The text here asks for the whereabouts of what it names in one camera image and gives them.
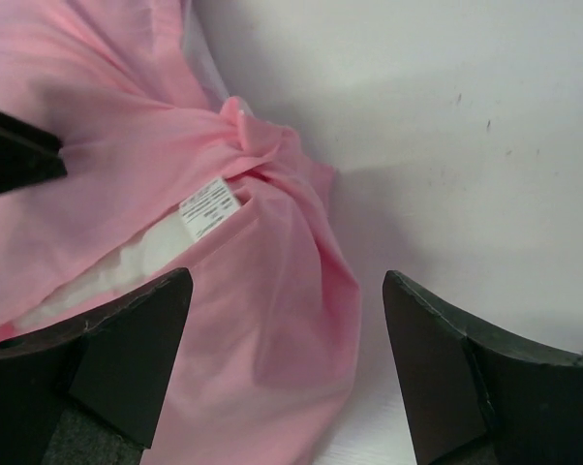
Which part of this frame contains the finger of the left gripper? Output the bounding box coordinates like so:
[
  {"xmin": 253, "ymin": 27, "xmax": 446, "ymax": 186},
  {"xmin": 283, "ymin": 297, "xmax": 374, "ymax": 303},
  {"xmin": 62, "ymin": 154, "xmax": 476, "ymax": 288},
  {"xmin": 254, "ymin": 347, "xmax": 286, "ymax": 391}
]
[{"xmin": 0, "ymin": 111, "xmax": 67, "ymax": 195}]

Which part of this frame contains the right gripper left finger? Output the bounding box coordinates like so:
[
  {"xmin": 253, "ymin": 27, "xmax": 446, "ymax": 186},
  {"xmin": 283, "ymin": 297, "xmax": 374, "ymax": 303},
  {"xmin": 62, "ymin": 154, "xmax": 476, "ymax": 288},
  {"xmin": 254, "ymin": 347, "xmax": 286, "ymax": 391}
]
[{"xmin": 0, "ymin": 268, "xmax": 193, "ymax": 464}]

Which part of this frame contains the white pillow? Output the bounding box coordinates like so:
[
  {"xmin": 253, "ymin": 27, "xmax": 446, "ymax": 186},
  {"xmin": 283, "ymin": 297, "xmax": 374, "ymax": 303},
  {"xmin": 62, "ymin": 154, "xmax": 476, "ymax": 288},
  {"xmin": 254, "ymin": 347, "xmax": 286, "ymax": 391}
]
[{"xmin": 14, "ymin": 177, "xmax": 240, "ymax": 330}]

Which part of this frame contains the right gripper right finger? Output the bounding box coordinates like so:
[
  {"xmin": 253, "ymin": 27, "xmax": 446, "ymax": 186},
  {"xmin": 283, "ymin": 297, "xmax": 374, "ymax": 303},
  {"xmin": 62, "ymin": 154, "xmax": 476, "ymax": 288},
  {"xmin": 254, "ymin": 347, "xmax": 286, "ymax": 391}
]
[{"xmin": 383, "ymin": 271, "xmax": 583, "ymax": 464}]

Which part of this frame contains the pink pillowcase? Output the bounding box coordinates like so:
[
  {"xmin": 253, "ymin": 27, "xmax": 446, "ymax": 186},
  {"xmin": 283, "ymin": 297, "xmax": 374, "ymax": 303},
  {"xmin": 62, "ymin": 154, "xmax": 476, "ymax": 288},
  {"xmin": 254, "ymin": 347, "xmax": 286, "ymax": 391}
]
[{"xmin": 0, "ymin": 1, "xmax": 361, "ymax": 464}]

